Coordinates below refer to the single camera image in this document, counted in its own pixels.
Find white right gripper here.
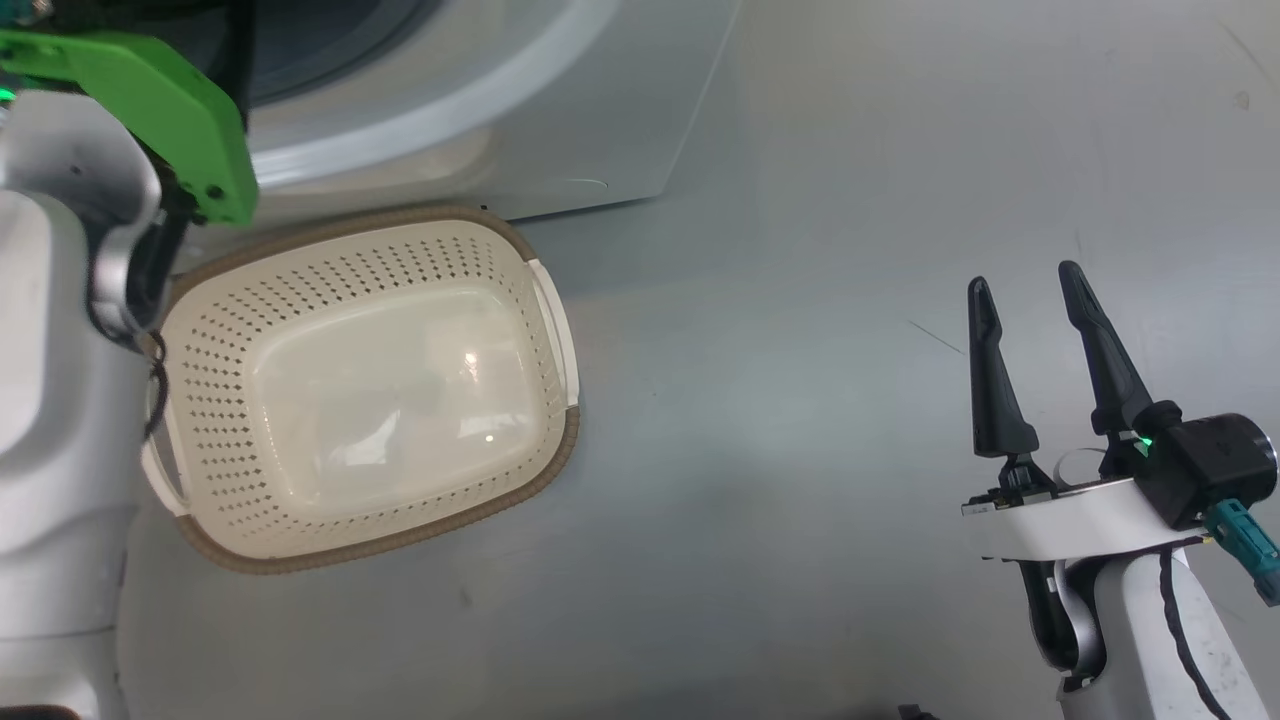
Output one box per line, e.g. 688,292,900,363
962,260,1206,561

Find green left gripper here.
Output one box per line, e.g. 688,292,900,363
0,28,259,227

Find cream perforated laundry basket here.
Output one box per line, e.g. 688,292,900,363
140,205,582,577

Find white front-load washing machine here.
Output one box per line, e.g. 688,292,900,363
180,0,743,229

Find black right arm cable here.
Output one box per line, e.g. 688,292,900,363
1158,548,1233,720

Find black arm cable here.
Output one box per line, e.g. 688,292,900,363
1158,548,1233,720
140,330,171,441

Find teal right camera connector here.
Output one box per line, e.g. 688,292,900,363
1205,500,1280,608

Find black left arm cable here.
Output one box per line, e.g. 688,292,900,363
140,330,171,441

